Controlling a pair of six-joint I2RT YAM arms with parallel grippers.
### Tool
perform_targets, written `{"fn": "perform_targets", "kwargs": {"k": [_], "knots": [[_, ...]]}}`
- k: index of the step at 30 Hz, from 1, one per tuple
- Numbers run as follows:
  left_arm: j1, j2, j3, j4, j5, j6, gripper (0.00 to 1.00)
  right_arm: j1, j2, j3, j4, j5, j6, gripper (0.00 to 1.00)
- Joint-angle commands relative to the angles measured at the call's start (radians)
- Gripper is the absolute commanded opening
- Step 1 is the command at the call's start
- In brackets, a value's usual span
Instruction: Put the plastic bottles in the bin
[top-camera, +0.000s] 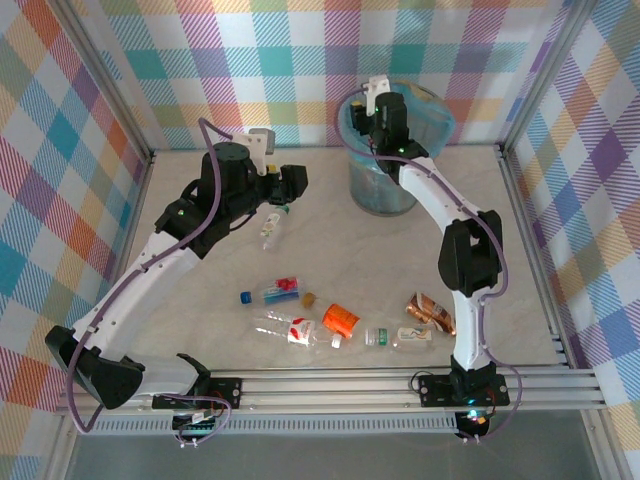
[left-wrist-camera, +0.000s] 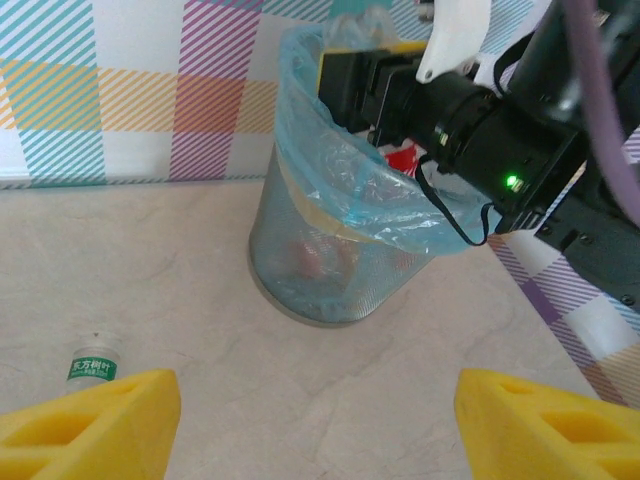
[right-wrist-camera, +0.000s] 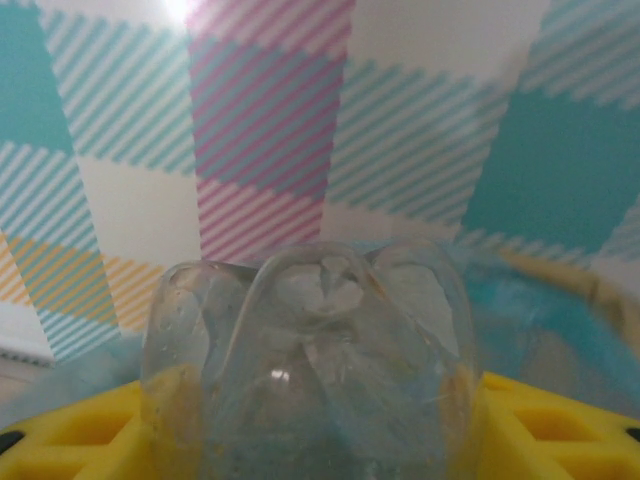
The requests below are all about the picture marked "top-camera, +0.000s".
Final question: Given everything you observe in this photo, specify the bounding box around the clear bottle with green label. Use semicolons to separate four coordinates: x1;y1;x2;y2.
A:
260;202;293;253

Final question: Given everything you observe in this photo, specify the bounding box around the blue cap bottle red label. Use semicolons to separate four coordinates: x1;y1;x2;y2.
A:
238;276;304;307

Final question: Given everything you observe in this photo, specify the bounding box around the clear bottle red white label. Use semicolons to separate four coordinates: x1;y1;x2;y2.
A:
252;308;344;350

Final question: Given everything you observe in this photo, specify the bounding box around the orange label bottle olive cap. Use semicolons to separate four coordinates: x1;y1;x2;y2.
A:
299;292;362;341

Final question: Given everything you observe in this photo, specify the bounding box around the copper brown bottle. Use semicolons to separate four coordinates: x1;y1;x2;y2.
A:
403;291;457;339

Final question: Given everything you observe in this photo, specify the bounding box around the clear bottle white swoosh label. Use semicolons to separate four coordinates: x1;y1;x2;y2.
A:
363;324;437;351

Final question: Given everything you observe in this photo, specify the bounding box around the blue plastic bin liner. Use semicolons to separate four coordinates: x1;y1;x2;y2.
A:
338;81;457;169

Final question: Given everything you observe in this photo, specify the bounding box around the blue transparent bin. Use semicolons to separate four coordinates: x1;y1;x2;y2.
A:
338;81;457;216

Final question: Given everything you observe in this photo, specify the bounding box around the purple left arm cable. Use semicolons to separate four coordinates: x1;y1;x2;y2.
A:
64;118;236;449

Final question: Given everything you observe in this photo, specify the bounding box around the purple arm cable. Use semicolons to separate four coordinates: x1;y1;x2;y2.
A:
64;118;236;449
338;85;524;445

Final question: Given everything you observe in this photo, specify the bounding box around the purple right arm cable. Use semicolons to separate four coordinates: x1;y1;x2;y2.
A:
338;85;524;445

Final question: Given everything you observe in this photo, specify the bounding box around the aluminium frame post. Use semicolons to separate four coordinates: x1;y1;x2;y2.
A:
58;0;157;161
498;0;599;154

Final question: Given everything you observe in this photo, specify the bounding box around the aluminium side rail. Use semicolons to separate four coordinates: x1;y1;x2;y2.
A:
497;144;576;371

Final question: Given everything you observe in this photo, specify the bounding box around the aluminium rail beam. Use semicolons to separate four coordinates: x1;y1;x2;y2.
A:
54;367;609;416

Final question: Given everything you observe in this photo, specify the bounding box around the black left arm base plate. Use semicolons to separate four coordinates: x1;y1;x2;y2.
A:
151;377;244;411

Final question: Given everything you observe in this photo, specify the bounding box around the grey slotted cable duct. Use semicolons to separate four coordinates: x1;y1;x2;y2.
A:
79;418;460;437

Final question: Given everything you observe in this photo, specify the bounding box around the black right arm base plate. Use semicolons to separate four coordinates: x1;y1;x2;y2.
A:
417;372;511;409

